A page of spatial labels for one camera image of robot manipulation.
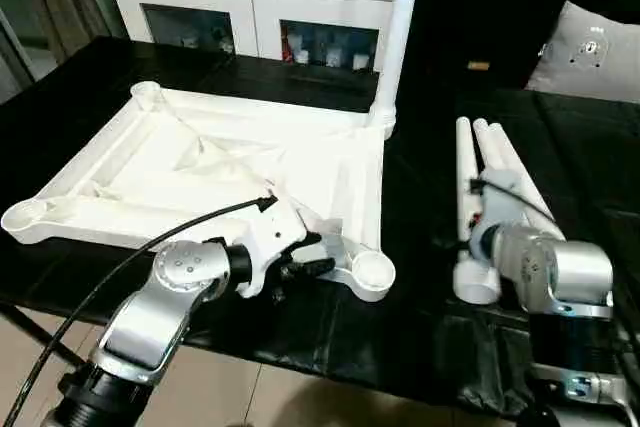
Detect black right camera cable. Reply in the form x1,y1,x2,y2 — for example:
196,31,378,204
477,179,557,224

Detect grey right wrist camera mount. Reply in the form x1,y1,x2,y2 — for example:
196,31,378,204
469,169,532,249

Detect black left camera cable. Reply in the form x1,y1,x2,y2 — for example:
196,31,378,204
14,194,279,427

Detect black work mat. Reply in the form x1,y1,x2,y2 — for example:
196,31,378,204
0,35,640,418

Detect grey cushion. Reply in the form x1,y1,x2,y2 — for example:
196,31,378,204
523,0,640,104

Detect black table support leg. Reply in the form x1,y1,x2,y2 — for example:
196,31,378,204
0,299,87,369

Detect black speaker box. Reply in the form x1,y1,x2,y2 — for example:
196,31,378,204
399,0,571,94

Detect black camera cable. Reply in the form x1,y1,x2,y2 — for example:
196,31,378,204
477,179,557,224
14,194,279,427

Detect white plastic table top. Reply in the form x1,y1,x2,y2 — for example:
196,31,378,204
0,81,398,305

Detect white plastic table leg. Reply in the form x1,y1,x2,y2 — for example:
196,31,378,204
367,0,426,141
487,121,567,244
472,118,506,173
452,116,503,306

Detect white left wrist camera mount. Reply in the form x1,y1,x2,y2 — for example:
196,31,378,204
239,191,315,299

